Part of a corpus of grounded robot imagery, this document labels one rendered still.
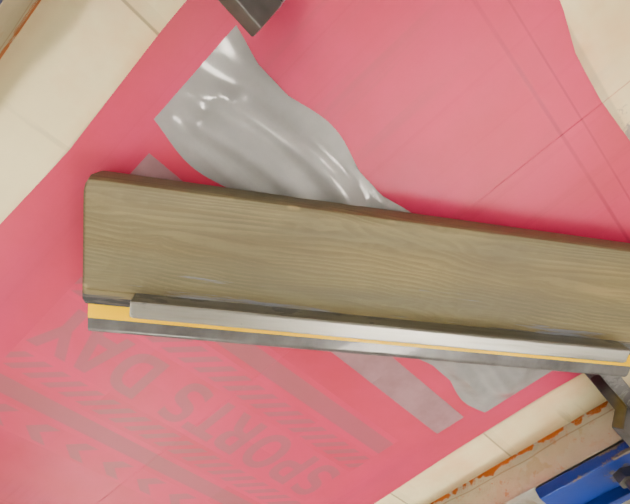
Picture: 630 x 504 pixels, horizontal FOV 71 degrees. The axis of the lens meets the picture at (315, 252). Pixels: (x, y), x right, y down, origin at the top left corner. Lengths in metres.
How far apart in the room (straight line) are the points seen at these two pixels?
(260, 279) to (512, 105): 0.18
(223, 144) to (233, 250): 0.06
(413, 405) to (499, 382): 0.07
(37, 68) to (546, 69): 0.28
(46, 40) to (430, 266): 0.25
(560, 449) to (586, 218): 0.23
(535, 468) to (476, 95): 0.35
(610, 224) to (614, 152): 0.05
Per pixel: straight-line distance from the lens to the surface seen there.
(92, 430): 0.44
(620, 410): 0.40
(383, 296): 0.28
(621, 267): 0.35
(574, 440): 0.50
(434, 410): 0.43
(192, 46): 0.27
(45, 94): 0.30
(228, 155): 0.28
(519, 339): 0.32
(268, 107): 0.27
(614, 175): 0.36
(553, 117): 0.32
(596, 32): 0.32
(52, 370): 0.40
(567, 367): 0.38
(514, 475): 0.51
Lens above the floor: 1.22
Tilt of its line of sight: 61 degrees down
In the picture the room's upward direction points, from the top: 171 degrees clockwise
